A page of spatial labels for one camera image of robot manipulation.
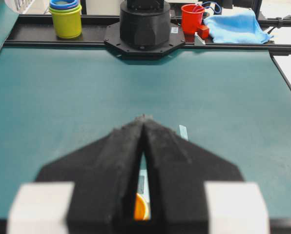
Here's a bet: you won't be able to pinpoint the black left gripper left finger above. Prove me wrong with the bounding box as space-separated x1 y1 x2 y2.
8 118 144 234

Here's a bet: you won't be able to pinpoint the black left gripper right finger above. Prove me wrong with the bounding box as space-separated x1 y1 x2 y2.
142 117 270 234

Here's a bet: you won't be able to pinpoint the orange plastic cup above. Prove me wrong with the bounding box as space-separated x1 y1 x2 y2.
134 193 150 221

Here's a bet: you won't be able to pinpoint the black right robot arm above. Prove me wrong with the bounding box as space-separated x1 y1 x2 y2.
109 0 270 234

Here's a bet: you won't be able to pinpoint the red plastic cup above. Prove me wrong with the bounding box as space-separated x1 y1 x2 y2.
181 4 205 35

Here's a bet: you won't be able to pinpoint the tape strip on table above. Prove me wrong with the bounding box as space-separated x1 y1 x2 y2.
179 125 188 140

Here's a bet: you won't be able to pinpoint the small red block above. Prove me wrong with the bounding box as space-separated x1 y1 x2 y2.
197 24 209 39

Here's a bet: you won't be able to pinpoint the blue cloth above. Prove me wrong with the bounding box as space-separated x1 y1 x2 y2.
204 10 273 44

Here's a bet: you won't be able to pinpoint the green stacked cups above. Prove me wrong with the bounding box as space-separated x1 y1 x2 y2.
49 0 82 39

